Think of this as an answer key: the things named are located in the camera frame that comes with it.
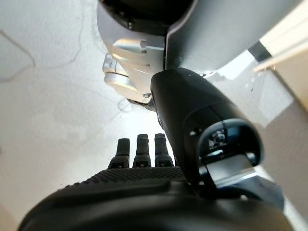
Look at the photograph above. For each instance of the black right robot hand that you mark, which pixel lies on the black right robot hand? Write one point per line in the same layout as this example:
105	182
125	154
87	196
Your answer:
192	113

